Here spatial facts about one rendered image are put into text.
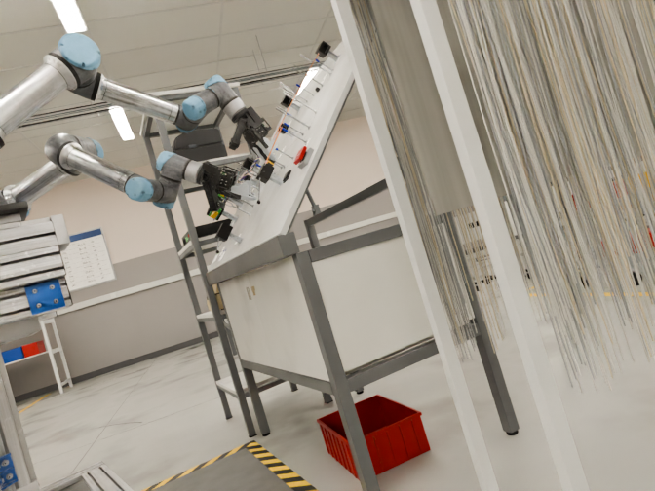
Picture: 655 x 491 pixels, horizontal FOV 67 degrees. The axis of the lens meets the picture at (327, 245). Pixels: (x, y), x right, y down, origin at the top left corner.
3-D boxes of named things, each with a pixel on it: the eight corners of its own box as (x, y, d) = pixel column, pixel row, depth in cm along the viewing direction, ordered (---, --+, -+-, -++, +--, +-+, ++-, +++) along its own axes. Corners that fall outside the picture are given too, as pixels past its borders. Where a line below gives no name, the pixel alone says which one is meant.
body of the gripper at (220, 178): (232, 175, 169) (200, 163, 170) (227, 198, 173) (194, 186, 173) (240, 170, 176) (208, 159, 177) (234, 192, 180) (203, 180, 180)
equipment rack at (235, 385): (249, 438, 252) (146, 93, 257) (223, 418, 307) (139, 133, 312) (334, 400, 274) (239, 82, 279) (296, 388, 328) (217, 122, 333)
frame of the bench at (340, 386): (375, 516, 144) (295, 253, 147) (261, 435, 251) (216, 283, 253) (520, 432, 170) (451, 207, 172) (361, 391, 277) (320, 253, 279)
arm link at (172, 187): (140, 202, 171) (149, 171, 170) (159, 203, 182) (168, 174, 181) (159, 209, 170) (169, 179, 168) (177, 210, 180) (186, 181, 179)
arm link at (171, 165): (161, 171, 180) (168, 149, 179) (189, 182, 180) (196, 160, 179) (151, 171, 172) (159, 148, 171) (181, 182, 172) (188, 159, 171)
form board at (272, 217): (210, 274, 253) (207, 272, 252) (287, 112, 284) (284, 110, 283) (285, 236, 146) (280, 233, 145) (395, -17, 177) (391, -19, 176)
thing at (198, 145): (175, 167, 265) (165, 132, 266) (169, 179, 286) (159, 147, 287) (229, 158, 279) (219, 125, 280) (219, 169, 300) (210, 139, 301)
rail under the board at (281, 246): (283, 256, 145) (277, 235, 145) (209, 285, 252) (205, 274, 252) (300, 251, 147) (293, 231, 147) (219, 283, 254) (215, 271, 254)
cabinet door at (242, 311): (273, 367, 199) (245, 273, 200) (240, 359, 248) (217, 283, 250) (278, 365, 200) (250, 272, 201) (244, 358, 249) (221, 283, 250)
